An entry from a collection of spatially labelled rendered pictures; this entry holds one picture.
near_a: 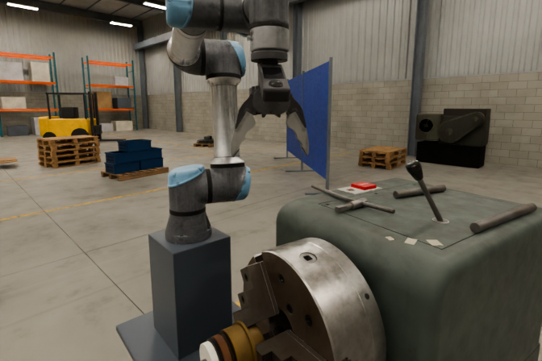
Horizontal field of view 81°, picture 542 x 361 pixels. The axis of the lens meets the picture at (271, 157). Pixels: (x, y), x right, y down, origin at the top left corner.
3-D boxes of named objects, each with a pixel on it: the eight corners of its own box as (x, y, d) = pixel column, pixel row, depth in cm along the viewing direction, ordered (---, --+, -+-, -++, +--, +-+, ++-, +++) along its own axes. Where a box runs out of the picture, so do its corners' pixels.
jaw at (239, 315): (281, 309, 68) (264, 255, 72) (293, 307, 64) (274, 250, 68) (235, 329, 62) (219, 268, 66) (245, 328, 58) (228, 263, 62)
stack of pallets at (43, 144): (86, 159, 943) (84, 134, 932) (102, 161, 897) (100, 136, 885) (37, 165, 839) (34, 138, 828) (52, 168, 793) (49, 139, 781)
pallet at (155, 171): (149, 168, 801) (148, 137, 788) (168, 172, 754) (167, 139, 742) (101, 176, 705) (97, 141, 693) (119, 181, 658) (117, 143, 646)
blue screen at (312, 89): (273, 158, 960) (273, 78, 923) (299, 157, 970) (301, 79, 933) (305, 195, 556) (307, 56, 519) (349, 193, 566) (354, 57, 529)
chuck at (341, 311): (268, 320, 85) (281, 216, 76) (356, 436, 61) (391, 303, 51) (238, 334, 80) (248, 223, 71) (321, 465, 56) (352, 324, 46)
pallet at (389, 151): (377, 159, 924) (377, 145, 917) (406, 163, 868) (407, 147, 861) (356, 166, 831) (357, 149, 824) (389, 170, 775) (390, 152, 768)
